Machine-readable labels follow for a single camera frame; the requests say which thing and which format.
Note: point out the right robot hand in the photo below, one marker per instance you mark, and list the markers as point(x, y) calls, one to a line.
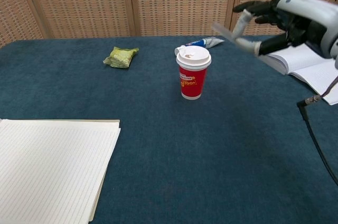
point(303, 20)

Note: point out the clear plastic straw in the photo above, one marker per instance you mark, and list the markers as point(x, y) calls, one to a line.
point(220, 29)

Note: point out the red paper cup white lid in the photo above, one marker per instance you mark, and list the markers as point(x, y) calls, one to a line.
point(191, 82)

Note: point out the open white notebook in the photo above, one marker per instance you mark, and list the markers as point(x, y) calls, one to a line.
point(309, 76)

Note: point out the blue white toothpaste tube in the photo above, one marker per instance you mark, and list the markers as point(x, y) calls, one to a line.
point(212, 41)

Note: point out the woven wicker folding screen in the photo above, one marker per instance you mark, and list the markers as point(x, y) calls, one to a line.
point(179, 2)

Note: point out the green snack packet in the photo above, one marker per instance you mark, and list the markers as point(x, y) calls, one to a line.
point(120, 57)

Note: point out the teal felt table cover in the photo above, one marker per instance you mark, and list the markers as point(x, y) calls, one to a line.
point(163, 176)

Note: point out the lined loose-leaf paper pad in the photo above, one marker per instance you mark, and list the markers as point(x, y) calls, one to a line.
point(50, 166)

